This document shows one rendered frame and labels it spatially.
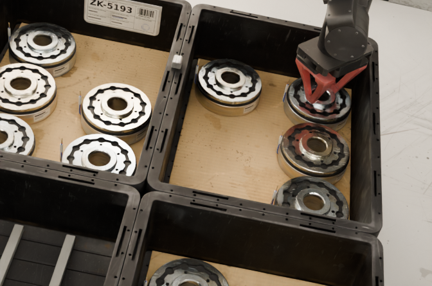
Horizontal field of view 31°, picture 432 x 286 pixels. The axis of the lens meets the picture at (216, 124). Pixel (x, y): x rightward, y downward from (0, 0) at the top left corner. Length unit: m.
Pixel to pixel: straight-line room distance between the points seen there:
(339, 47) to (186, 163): 0.28
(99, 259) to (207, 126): 0.29
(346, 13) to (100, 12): 0.44
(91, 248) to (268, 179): 0.28
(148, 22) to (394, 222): 0.52
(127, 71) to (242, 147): 0.23
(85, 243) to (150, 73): 0.35
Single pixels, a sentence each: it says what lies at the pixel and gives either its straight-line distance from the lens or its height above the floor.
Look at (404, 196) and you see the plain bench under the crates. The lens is 1.37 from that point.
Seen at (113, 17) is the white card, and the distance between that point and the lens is 1.29.
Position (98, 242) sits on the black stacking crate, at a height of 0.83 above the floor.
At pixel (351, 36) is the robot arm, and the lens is 1.05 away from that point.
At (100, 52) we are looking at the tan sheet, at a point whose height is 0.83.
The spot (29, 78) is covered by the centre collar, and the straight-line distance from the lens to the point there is 1.19.
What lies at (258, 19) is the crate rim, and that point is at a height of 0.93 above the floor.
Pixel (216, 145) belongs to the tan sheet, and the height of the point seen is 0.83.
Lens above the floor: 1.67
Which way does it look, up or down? 44 degrees down
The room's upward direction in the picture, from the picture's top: 12 degrees clockwise
